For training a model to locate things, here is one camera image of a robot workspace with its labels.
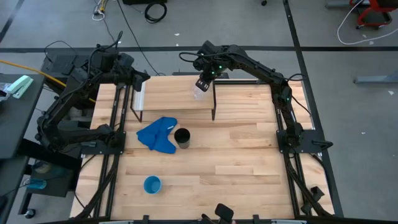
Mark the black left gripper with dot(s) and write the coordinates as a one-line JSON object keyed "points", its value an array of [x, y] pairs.
{"points": [[126, 70]]}

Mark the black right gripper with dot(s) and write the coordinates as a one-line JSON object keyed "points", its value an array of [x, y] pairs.
{"points": [[211, 62]]}

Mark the clear plastic cup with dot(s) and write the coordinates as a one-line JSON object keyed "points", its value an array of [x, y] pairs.
{"points": [[198, 95]]}

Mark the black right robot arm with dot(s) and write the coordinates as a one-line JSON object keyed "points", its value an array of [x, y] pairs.
{"points": [[258, 69]]}

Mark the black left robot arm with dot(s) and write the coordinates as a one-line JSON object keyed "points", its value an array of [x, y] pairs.
{"points": [[77, 134]]}

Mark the wooden shelf with black legs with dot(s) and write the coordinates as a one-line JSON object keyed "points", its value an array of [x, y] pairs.
{"points": [[174, 93]]}

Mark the blue cloth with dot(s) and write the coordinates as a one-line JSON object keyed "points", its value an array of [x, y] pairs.
{"points": [[155, 137]]}

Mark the black cup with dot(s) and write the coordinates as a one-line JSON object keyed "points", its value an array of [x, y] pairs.
{"points": [[182, 141]]}

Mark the black computer case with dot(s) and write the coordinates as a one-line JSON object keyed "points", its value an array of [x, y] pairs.
{"points": [[59, 63]]}

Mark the blue cup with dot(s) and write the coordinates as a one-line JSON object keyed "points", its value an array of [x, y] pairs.
{"points": [[152, 185]]}

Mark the mint green stapler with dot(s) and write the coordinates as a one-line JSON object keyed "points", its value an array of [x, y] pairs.
{"points": [[20, 86]]}

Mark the black side table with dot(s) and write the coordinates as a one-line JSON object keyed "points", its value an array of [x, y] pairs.
{"points": [[18, 124]]}

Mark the black low stand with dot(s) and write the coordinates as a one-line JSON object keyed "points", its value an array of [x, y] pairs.
{"points": [[59, 186]]}

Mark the silver metal bar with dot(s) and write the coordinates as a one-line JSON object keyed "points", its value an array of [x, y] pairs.
{"points": [[116, 222], [289, 222]]}

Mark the blue bottle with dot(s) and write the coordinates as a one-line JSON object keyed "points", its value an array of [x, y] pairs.
{"points": [[37, 184]]}

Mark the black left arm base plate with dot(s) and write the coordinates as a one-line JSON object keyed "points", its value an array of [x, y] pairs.
{"points": [[93, 149]]}

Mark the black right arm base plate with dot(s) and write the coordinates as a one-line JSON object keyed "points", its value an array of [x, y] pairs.
{"points": [[311, 141]]}

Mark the small black camera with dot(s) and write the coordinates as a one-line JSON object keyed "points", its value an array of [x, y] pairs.
{"points": [[224, 213]]}

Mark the black rail bracket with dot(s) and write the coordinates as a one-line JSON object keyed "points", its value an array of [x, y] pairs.
{"points": [[256, 218], [145, 218]]}

